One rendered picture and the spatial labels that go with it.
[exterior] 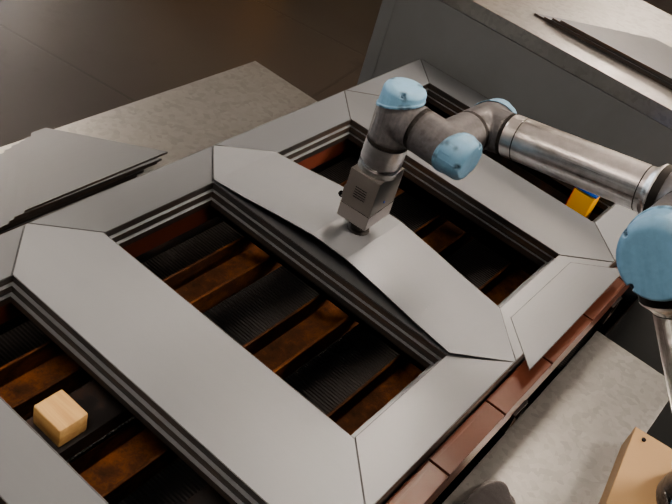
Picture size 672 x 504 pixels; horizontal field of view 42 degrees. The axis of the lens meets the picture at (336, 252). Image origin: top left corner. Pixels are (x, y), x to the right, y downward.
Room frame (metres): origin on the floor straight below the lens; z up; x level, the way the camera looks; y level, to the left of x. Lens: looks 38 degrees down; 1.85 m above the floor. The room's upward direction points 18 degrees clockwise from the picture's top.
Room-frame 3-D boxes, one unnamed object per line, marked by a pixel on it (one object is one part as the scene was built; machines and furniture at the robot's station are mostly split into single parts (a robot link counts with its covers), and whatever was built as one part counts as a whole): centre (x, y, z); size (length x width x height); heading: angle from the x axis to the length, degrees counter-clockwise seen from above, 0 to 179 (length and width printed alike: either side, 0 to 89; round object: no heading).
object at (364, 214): (1.30, -0.02, 0.99); 0.10 x 0.09 x 0.16; 66
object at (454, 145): (1.26, -0.12, 1.15); 0.11 x 0.11 x 0.08; 60
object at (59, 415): (0.76, 0.30, 0.79); 0.06 x 0.05 x 0.04; 63
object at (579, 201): (1.74, -0.50, 0.78); 0.05 x 0.05 x 0.19; 63
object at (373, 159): (1.30, -0.03, 1.07); 0.08 x 0.08 x 0.05
